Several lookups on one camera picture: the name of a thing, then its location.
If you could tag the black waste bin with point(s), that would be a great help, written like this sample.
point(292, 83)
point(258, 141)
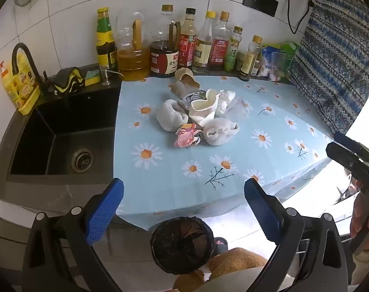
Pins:
point(181, 243)

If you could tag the small yellow cap bottle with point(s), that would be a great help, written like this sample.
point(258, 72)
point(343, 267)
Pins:
point(248, 64)

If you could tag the orange fuzzy sleeve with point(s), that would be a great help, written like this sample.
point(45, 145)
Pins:
point(236, 260)

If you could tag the black wall socket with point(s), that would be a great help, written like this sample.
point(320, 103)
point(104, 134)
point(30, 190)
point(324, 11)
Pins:
point(260, 1)

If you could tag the black yellow dishcloth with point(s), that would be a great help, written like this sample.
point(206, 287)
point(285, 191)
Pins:
point(65, 80)

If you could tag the dark slipper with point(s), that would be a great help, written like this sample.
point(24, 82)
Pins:
point(221, 245)

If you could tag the white blue packet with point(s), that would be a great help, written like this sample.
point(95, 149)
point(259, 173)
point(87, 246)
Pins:
point(271, 64)

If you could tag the person's beige top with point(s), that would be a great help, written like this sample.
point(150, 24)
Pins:
point(233, 281)

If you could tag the yellow dish soap bottle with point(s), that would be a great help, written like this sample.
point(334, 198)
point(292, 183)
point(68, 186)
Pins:
point(21, 91)

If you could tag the clear bottle beige label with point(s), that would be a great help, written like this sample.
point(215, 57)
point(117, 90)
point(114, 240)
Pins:
point(203, 51)

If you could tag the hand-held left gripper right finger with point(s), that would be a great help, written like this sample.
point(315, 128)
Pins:
point(262, 210)

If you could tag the person's right forearm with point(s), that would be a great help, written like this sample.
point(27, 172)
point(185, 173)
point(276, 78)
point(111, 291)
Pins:
point(366, 267)

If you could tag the blue daisy print tablecloth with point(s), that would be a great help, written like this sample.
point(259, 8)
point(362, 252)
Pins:
point(172, 182)

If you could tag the pink wrapper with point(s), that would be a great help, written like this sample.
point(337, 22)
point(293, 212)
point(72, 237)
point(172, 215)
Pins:
point(187, 135)

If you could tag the clear bottle red label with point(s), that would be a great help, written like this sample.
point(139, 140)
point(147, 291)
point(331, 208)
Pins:
point(220, 48)

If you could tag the green glass bottle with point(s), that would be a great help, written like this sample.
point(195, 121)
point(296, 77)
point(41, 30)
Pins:
point(233, 54)

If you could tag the metal soap dispenser pump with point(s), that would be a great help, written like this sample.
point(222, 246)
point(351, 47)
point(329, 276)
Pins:
point(104, 76)

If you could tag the black faucet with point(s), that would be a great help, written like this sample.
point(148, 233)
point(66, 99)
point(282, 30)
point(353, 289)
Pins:
point(30, 57)

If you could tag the white tissue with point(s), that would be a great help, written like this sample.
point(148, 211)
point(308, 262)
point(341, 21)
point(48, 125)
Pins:
point(221, 130)
point(226, 99)
point(170, 115)

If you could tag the yellow green sponge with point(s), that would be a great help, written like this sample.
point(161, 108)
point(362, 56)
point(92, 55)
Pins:
point(92, 78)

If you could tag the red label dark cap bottle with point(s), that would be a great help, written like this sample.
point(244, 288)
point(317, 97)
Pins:
point(187, 45)

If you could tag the person's right hand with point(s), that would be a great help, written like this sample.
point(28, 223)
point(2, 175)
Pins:
point(362, 216)

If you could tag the clear cooking oil jug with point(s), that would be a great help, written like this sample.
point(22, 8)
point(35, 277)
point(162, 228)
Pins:
point(132, 57)

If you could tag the tan paper cup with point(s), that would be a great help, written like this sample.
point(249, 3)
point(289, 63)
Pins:
point(186, 77)

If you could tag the green label sauce bottle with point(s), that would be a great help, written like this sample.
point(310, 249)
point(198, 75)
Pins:
point(106, 42)

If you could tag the metal sink drain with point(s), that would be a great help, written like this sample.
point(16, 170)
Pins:
point(82, 159)

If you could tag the black sink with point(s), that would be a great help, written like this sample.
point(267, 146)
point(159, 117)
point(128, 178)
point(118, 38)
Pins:
point(44, 133)

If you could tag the grey kitchen cabinet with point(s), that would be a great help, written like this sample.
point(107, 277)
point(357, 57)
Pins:
point(8, 234)

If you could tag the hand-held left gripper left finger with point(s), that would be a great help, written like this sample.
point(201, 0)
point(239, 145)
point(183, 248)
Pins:
point(107, 210)

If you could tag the blue patterned cloth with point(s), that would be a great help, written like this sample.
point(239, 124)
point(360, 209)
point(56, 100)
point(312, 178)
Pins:
point(333, 54)

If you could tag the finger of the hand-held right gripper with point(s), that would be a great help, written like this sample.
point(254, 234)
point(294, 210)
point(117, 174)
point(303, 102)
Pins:
point(345, 158)
point(344, 138)

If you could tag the white crushed paper cup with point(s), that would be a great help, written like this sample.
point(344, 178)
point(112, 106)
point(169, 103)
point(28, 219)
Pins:
point(202, 108)

